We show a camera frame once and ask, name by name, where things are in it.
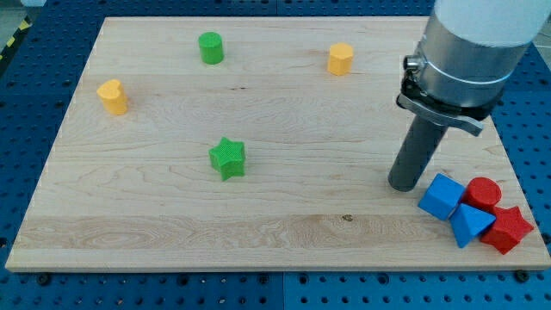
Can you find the yellow hexagon block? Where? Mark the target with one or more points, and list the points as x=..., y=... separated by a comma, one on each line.
x=340, y=59

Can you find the red star block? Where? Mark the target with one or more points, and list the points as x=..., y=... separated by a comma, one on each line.
x=508, y=230

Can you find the red cylinder block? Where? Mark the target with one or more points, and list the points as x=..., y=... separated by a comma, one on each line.
x=482, y=193

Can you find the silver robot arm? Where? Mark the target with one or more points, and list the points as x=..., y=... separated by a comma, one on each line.
x=468, y=51

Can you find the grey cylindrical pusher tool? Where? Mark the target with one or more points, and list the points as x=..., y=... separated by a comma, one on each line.
x=417, y=149

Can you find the blue cube block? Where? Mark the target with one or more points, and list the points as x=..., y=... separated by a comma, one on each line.
x=441, y=197

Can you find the green star block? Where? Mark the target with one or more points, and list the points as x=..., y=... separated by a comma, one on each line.
x=228, y=158

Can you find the blue triangle block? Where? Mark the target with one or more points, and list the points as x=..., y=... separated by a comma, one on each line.
x=468, y=222

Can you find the yellow heart block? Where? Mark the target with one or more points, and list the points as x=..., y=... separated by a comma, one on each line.
x=113, y=97

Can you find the green cylinder block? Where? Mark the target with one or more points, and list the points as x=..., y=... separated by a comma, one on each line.
x=211, y=48

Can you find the wooden board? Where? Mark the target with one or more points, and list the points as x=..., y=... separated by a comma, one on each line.
x=137, y=192

